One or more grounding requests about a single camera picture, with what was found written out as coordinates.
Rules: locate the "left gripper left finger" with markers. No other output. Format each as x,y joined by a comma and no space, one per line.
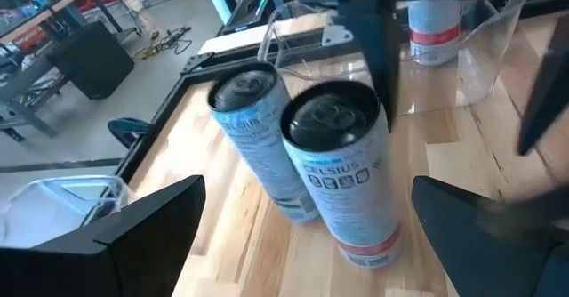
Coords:
111,261

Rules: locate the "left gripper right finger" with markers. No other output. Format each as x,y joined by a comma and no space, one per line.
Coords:
489,257

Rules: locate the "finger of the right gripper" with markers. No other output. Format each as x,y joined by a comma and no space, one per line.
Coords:
373,26
553,83

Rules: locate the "white can red band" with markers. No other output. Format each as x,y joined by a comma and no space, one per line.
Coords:
347,190
433,26

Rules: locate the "white can blue band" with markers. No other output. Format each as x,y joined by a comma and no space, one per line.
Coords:
253,132

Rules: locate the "black computer tower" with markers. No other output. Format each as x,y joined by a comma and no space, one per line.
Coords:
244,14

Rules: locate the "black floor box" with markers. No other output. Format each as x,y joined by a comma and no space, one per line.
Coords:
89,61

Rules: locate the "wooden workbench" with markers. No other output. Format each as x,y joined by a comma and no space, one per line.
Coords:
31,26

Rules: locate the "white metal bracket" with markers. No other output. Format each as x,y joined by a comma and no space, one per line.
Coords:
338,34

